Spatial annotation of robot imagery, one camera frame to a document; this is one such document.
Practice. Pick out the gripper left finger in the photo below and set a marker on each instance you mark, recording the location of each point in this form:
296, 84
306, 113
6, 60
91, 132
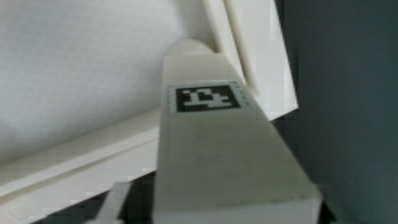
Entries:
127, 205

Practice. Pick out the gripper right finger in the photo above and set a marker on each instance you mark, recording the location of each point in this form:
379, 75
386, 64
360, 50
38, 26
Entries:
328, 216

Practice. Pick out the white U-shaped obstacle frame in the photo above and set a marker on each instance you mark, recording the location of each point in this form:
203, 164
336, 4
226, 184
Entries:
120, 152

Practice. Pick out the white desk tabletop tray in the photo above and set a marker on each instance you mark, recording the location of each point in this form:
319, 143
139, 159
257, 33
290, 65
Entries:
82, 48

